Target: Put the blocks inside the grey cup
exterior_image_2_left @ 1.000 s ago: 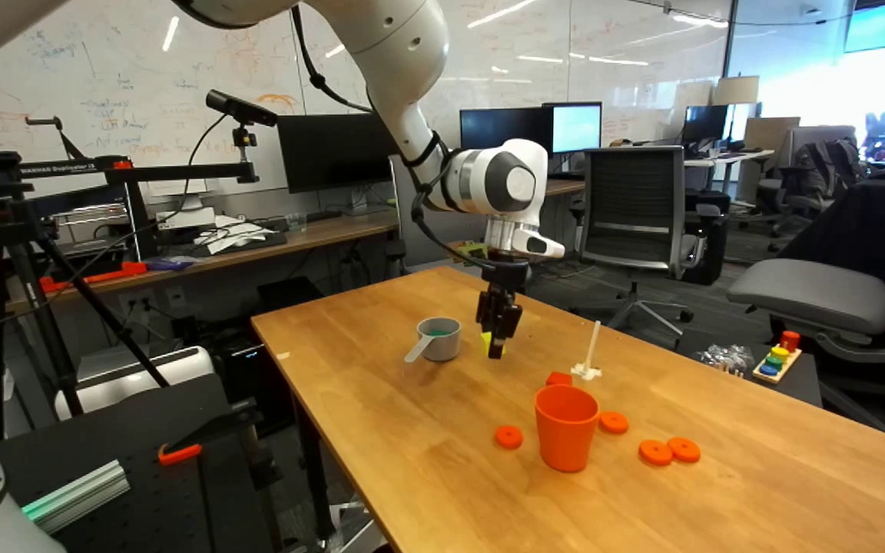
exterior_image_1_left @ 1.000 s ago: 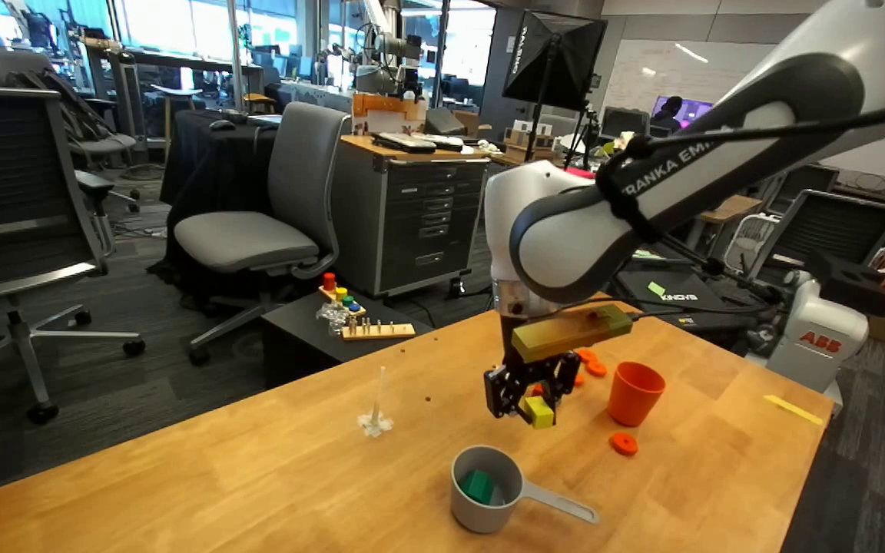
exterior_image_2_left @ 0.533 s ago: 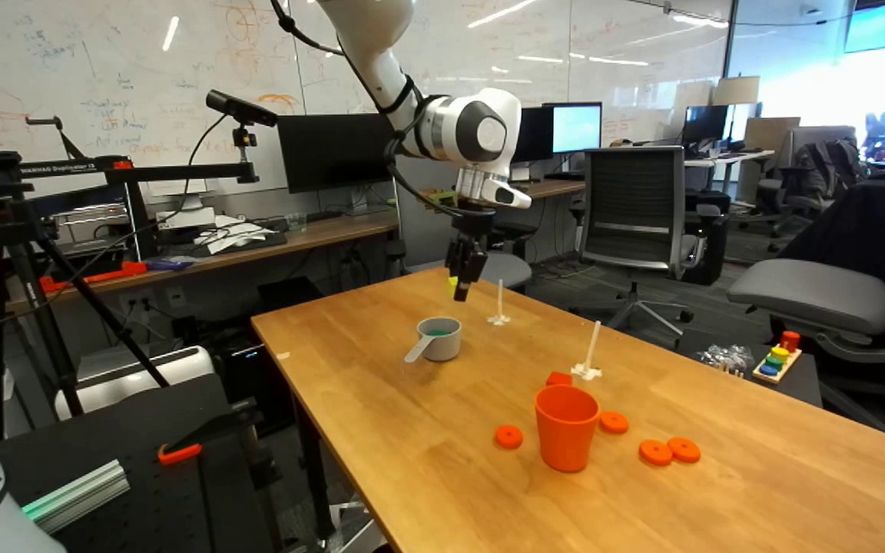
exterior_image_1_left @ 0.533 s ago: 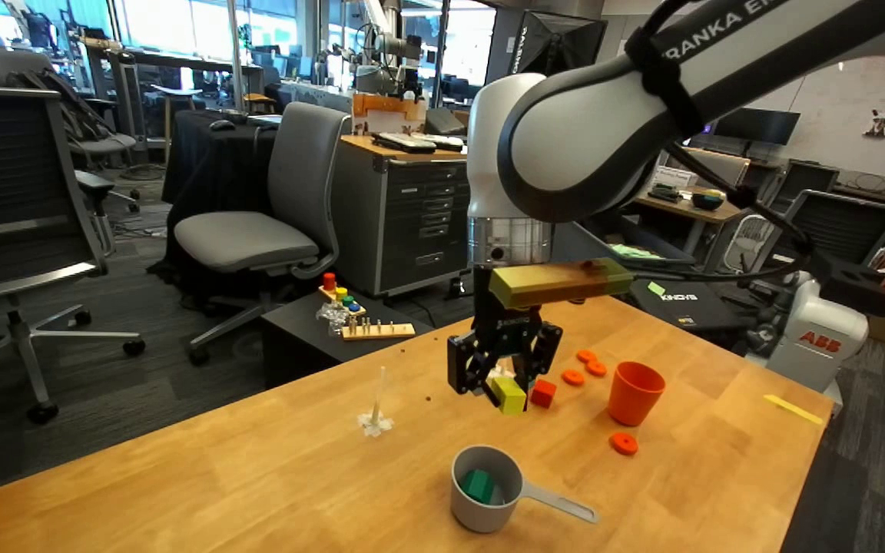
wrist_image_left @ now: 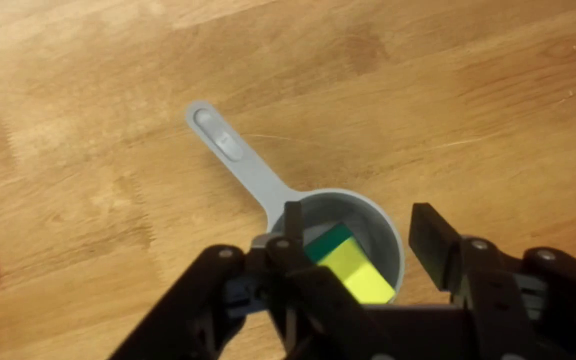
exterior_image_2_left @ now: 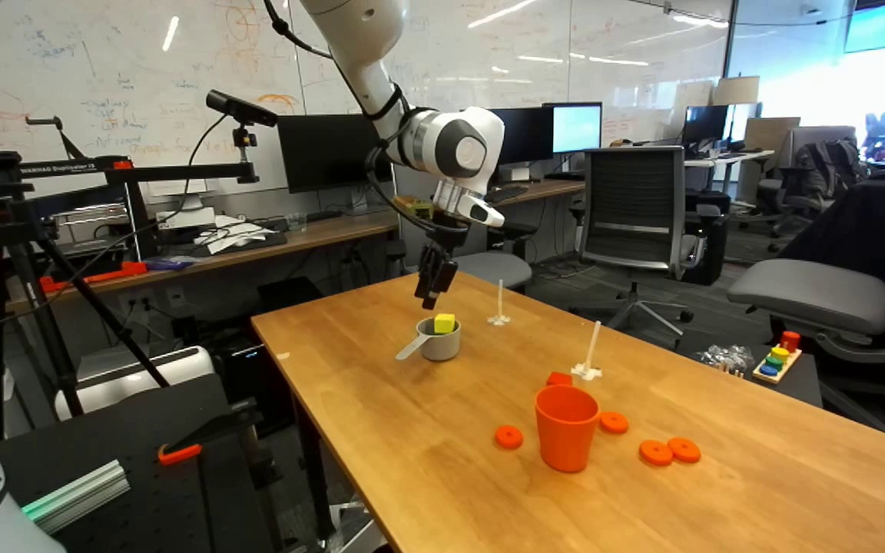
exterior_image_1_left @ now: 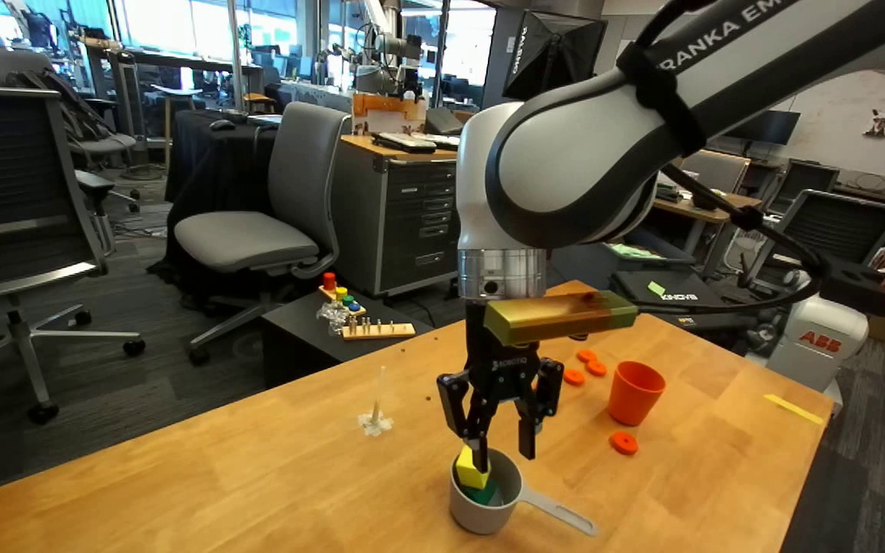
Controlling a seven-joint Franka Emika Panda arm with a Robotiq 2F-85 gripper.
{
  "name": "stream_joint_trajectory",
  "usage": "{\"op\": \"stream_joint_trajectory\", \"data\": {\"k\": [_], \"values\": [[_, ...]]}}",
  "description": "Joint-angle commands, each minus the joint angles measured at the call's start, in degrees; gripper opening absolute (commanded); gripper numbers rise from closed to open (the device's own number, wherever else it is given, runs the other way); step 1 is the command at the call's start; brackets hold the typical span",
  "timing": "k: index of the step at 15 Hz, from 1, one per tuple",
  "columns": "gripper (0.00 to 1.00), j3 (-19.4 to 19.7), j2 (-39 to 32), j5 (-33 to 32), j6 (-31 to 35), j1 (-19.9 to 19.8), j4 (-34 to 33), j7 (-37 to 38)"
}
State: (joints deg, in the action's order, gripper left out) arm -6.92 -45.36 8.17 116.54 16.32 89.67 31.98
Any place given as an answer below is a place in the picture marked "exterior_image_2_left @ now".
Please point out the black clamp with orange hook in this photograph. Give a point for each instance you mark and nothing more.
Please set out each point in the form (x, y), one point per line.
(181, 451)

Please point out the lit computer monitor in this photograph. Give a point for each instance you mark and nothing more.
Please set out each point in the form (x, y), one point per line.
(577, 128)

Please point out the pale green tube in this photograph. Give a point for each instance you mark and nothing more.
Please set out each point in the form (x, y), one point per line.
(79, 494)

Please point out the red bar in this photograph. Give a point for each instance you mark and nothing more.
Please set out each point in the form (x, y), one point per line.
(95, 277)

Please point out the black mesh office chair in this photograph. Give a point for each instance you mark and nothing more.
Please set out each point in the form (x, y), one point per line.
(632, 203)

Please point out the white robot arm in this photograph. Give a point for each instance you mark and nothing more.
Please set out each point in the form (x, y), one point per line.
(443, 149)

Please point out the white lamp shade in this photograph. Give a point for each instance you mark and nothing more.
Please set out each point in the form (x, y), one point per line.
(736, 90)

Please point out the low black side table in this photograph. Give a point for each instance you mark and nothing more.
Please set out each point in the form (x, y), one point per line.
(800, 388)

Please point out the dark computer monitor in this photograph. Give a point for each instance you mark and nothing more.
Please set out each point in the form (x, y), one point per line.
(524, 134)

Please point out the clear wine glass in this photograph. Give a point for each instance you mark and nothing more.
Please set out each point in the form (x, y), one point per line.
(499, 321)

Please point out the clear plastic stand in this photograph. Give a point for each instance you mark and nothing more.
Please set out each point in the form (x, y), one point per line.
(587, 369)

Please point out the black camera on boom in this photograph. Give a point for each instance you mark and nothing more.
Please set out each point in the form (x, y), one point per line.
(238, 106)

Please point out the orange plastic cup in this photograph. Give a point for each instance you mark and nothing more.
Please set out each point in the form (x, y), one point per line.
(568, 435)

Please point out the grey office chair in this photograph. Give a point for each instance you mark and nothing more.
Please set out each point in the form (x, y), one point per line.
(813, 292)

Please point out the colourful stacking toy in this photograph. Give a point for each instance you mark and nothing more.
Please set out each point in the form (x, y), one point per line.
(777, 360)

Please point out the grey measuring cup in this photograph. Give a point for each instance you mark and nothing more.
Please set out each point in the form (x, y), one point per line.
(447, 349)

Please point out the white desktop box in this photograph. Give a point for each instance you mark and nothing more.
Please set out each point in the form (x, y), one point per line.
(95, 223)

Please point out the black monitor back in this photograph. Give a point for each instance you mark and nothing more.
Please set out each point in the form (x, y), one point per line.
(320, 155)

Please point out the yellow cube block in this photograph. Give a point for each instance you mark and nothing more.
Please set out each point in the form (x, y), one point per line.
(443, 324)

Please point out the orange disc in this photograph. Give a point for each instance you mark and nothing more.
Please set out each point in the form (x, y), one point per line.
(684, 449)
(507, 438)
(657, 451)
(614, 421)

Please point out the clear bag of parts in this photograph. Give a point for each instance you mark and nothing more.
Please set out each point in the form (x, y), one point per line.
(728, 357)

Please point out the long wooden desk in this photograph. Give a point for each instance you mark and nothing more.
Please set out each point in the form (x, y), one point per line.
(310, 235)

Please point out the dark grey cart top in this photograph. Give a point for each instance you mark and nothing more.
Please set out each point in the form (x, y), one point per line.
(138, 492)

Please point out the red block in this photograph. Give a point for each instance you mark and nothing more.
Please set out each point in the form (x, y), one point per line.
(560, 379)

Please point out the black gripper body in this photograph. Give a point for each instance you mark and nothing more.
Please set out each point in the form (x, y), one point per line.
(447, 246)

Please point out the white crumpled papers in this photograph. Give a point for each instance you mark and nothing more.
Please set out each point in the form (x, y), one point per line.
(233, 235)

